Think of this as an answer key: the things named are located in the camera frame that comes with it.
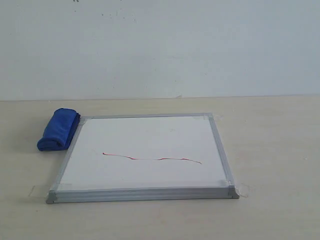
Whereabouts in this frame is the white board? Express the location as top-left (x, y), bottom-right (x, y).
top-left (46, 113), bottom-right (240, 204)

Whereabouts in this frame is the clear tape corner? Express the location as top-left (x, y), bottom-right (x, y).
top-left (235, 183), bottom-right (251, 198)
top-left (28, 185), bottom-right (50, 198)

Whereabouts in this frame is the blue cloth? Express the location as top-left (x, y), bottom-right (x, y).
top-left (37, 108), bottom-right (81, 152)

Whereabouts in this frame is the clear tape front right corner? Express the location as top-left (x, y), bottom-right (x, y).
top-left (235, 183), bottom-right (251, 198)

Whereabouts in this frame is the clear tape front left corner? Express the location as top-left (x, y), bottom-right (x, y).
top-left (28, 185), bottom-right (50, 198)

